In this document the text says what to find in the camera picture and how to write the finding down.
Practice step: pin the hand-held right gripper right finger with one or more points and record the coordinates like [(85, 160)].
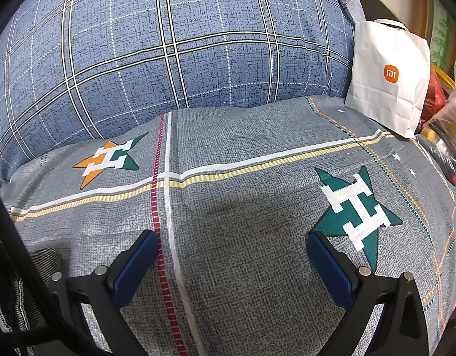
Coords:
[(330, 270)]

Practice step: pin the yellow bag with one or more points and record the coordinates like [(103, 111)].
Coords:
[(443, 78)]

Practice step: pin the grey star-print bed sheet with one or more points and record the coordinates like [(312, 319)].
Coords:
[(231, 230)]

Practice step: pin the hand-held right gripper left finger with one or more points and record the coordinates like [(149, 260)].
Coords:
[(135, 267)]

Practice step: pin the wooden frame with bamboo picture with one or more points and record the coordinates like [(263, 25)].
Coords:
[(441, 37)]

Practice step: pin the white paper bag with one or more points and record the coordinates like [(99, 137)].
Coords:
[(387, 78)]

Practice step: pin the blue plaid pillow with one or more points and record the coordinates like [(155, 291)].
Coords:
[(176, 44)]

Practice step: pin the clear plastic bag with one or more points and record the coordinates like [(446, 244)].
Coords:
[(448, 137)]

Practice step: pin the red plastic bag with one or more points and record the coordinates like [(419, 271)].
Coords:
[(433, 100)]

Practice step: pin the black flat object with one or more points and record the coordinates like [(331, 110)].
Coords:
[(376, 7)]

